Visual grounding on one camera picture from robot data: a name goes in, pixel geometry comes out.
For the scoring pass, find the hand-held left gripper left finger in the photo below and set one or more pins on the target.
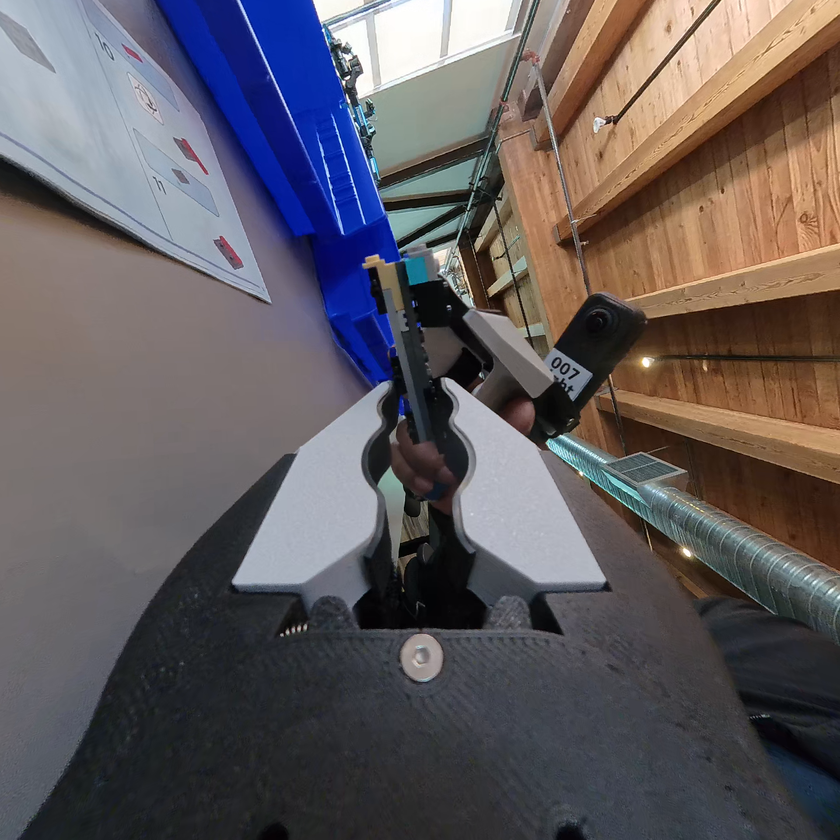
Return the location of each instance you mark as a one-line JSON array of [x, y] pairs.
[[315, 518]]

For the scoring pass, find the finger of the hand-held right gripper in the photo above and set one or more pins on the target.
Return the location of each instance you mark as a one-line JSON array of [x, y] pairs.
[[512, 348], [446, 354]]

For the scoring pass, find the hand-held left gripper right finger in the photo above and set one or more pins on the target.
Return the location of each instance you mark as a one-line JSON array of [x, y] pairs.
[[525, 518]]

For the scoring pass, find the long grey black brick assembly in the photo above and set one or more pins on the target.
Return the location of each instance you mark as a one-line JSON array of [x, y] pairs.
[[410, 367]]

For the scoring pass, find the person's right hand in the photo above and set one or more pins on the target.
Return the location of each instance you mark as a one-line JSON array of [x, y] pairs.
[[426, 466]]

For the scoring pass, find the metal conduit pipe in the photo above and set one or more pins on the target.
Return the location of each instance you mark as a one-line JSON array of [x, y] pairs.
[[565, 197]]

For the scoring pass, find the white bulb lamp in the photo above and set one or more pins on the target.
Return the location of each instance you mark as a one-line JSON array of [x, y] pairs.
[[600, 124]]

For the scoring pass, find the person's black jacket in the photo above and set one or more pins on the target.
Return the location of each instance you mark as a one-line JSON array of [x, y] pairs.
[[774, 663]]

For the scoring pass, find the row of robot arms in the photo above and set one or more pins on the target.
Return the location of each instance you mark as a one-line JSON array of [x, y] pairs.
[[351, 69]]

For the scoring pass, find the person's blue hoodie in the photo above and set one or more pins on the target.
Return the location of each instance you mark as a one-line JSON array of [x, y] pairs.
[[807, 787]]

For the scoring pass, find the open instruction booklet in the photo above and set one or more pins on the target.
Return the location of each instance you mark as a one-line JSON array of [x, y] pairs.
[[98, 131]]

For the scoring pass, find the duct vent grille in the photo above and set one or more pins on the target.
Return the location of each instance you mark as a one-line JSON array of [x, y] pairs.
[[646, 467]]

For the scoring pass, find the silver metal air duct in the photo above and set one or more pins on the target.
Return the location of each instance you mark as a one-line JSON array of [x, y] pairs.
[[754, 564]]

